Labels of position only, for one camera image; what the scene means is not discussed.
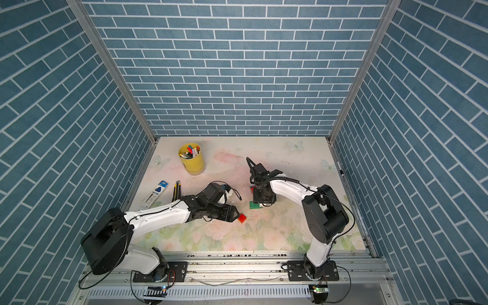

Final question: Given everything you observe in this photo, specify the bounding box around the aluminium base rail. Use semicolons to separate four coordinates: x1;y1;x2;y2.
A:
69;250;401;304

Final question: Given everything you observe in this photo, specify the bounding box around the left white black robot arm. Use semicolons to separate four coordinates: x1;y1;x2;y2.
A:
81;182;240;275

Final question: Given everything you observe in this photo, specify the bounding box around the yellow pen cup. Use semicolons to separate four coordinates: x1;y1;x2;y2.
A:
178;143;205;175

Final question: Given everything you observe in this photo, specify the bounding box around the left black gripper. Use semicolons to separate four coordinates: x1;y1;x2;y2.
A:
205;203;242;222

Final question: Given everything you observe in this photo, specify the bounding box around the yellow black utility knife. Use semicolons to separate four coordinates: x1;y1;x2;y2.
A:
172;180;181;202

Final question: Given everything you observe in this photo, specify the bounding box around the blue white blister pack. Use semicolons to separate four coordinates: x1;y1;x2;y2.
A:
138;180;168;211

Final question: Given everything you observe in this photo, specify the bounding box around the green lego brick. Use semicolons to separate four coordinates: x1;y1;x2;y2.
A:
249;201;263;210

